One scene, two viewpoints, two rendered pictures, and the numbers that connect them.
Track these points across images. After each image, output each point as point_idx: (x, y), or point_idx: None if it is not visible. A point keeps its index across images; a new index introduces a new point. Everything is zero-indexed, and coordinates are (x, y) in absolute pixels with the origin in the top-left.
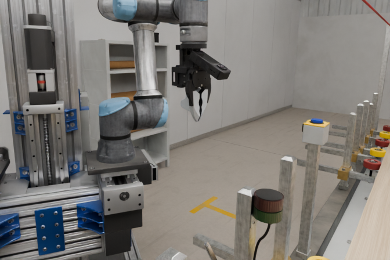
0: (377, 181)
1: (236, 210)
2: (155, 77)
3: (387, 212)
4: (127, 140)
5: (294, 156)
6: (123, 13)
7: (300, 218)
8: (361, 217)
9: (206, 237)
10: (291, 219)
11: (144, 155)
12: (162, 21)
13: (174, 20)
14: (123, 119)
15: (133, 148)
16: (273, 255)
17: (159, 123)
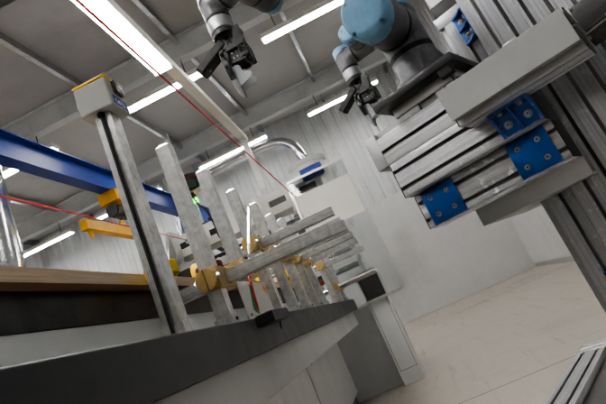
0: None
1: (215, 184)
2: None
3: None
4: (394, 68)
5: (157, 147)
6: (269, 13)
7: (164, 251)
8: (50, 269)
9: (311, 230)
10: (180, 218)
11: (400, 87)
12: (249, 3)
13: (239, 1)
14: None
15: (399, 78)
16: (215, 259)
17: (359, 40)
